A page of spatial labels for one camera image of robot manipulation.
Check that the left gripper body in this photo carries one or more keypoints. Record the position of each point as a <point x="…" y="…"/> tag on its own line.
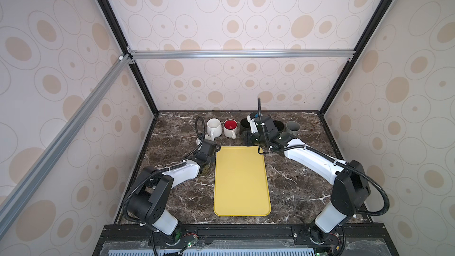
<point x="211" y="159"/>

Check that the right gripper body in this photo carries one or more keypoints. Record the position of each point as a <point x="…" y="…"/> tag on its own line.
<point x="258" y="140"/>

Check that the black mug white base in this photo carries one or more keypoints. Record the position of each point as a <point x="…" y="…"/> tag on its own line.
<point x="279" y="125"/>

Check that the black mug white rim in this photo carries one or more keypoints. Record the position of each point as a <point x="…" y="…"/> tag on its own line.
<point x="244" y="126"/>

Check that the white ribbed mug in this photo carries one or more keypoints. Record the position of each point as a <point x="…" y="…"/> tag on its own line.
<point x="214" y="129"/>

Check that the large grey mug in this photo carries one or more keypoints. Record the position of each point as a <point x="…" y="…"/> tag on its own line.
<point x="292" y="128"/>

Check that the small grey mug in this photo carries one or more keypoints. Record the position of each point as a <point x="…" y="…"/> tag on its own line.
<point x="205" y="140"/>

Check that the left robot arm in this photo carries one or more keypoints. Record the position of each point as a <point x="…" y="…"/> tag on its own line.
<point x="146" y="201"/>

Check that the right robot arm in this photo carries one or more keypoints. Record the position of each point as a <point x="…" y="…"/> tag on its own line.
<point x="349" y="188"/>

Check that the yellow plastic tray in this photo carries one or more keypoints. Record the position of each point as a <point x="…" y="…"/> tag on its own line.
<point x="240" y="182"/>

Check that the green lit circuit board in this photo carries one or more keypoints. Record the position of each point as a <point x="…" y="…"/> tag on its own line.
<point x="189" y="240"/>

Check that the back aluminium rail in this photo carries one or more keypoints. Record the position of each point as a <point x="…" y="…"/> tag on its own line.
<point x="240" y="54"/>

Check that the aluminium rail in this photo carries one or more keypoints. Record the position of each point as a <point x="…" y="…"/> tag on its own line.
<point x="26" y="188"/>
<point x="240" y="54"/>

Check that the left aluminium rail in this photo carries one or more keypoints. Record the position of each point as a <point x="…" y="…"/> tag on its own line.
<point x="26" y="188"/>

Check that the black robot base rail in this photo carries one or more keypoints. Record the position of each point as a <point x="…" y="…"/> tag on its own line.
<point x="369" y="239"/>

